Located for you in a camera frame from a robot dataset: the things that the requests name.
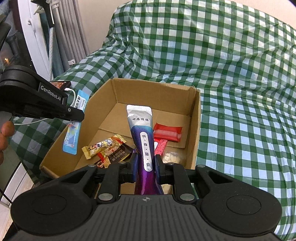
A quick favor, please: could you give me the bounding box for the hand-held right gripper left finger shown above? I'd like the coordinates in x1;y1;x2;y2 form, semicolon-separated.
54;153;139;203

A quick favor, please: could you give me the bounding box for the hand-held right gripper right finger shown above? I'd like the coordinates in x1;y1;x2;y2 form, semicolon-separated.
154;154;234;203

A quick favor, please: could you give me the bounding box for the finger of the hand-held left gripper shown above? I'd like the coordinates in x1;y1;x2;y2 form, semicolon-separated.
61;104;85;122

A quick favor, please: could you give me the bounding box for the clear white rice snack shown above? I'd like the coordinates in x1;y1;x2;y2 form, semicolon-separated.
162;151;182;166

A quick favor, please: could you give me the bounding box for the light blue stick packet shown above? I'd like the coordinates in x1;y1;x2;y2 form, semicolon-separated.
62;89;90;155

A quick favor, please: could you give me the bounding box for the large red packet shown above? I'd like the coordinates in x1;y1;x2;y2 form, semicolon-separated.
154;138;167;155

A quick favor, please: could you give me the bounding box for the small orange candy bar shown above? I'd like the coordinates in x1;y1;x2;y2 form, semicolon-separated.
97;134;127;168

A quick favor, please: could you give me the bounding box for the purple silver stick packet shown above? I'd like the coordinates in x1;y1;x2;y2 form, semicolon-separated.
126;104;165;195

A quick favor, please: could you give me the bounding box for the small red packet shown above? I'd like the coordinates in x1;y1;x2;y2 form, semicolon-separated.
153;123;183;142

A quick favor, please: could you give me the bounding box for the yellow snack bar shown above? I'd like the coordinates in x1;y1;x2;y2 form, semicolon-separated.
82;138;117;160

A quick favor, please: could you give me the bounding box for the brown cardboard box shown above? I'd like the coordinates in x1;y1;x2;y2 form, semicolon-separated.
39;78;201;195

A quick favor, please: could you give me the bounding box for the person's left hand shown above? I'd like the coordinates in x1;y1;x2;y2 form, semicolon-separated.
0;120;15;165

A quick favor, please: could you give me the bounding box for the black smartphone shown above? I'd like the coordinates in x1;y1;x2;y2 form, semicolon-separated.
49;80;72;91

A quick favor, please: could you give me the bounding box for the black garment steamer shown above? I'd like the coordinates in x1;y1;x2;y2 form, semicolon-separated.
31;0;57;80

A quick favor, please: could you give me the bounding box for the white plastic hanger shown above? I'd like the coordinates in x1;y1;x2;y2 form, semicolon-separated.
49;0;62;29

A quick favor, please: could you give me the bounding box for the green checkered cloth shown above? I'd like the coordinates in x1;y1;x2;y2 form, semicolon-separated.
10;0;296;235

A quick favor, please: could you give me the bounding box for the white charging cable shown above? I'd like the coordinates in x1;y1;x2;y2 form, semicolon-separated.
14;87;77;127

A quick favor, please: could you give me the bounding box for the white door frame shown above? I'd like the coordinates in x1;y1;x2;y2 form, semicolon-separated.
17;0;50;82

